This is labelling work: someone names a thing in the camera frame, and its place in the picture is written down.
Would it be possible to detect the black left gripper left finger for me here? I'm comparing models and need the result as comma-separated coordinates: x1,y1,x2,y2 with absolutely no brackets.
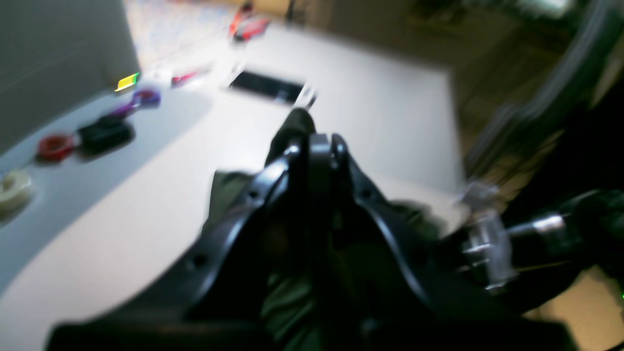
46,141,307,351

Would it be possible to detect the white tape roll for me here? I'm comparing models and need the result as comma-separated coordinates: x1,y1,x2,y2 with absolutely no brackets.
0,170,34,214

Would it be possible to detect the white handheld game console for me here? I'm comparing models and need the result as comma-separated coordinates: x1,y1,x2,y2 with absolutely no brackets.
226,69,318,109

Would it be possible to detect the black action camera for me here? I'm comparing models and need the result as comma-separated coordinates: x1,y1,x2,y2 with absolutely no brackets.
77,115,135,157

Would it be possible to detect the dark green t-shirt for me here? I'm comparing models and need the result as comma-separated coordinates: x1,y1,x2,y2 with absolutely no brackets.
202,107,449,351

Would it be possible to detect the red screwdriver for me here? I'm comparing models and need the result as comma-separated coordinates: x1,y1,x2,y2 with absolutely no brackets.
170,67,212,88

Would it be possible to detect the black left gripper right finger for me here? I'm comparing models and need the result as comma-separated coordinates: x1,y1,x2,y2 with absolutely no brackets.
310,134,576,351

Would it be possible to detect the red tape roll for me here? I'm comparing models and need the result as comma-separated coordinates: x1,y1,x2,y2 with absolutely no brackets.
37,134,76,162

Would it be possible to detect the purple marker pen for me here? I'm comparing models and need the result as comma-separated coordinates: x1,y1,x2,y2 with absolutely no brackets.
109,101,141,118

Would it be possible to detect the purple tape roll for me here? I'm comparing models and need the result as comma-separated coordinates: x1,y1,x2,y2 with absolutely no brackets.
131,89,162,108

